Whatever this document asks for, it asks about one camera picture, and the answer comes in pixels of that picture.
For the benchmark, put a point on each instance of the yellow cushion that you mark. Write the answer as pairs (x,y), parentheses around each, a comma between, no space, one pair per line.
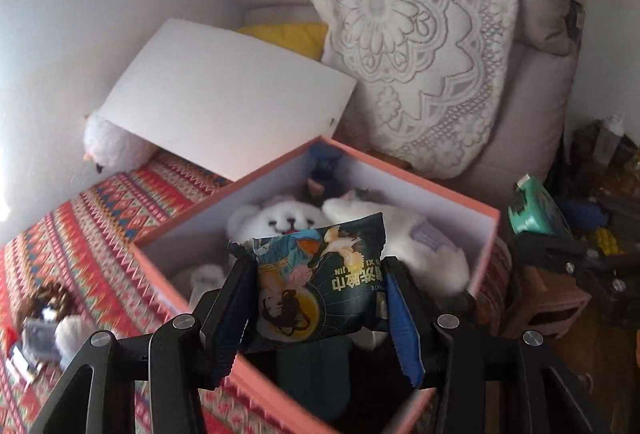
(290,36)

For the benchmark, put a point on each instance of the white yarn ball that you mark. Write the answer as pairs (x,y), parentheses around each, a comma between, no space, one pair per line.
(75,334)

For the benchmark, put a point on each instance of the orange storage box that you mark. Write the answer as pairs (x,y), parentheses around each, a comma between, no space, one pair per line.
(415,186)

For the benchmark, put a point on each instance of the mint green pouch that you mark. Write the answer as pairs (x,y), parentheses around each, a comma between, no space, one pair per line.
(537,209)

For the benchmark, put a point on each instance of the yellow egg tray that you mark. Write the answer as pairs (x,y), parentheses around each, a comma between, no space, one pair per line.
(607,239)

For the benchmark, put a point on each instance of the clear shaker bottle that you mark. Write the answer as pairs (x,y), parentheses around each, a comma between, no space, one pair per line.
(612,128)

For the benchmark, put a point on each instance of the white plush bird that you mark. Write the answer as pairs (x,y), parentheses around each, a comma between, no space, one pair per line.
(115,144)

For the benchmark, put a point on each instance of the white plush bear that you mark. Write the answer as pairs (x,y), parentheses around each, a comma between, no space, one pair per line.
(425,239)

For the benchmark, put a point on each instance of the red patterned blanket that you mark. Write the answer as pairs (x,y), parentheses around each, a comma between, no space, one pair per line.
(75,234)

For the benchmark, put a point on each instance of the pink upholstered sofa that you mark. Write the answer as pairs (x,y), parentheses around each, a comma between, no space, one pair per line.
(540,104)

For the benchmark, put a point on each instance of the clear plastic box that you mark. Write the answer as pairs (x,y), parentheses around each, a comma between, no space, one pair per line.
(42,334)

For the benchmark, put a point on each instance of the blue figure toy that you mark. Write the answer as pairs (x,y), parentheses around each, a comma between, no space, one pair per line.
(322,164)

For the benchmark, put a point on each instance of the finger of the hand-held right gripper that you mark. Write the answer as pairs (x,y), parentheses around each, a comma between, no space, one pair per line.
(555,254)

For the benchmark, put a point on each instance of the dark printed snack packet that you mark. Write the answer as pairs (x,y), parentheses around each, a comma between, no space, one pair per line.
(300,284)

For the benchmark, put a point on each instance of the dark teal case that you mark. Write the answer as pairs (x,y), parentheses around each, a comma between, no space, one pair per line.
(315,379)

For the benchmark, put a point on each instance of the pink plastic stool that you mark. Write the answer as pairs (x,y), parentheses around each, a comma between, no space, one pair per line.
(540,294)

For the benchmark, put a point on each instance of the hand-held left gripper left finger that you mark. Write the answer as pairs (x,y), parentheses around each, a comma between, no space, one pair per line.
(235,309)

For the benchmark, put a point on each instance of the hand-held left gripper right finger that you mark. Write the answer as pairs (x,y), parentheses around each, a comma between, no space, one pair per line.
(402,324)

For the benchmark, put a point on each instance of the white lace cloth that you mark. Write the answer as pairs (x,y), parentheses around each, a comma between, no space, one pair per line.
(400,39)

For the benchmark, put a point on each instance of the white cardboard sheet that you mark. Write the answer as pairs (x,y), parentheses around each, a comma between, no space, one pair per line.
(225,99)

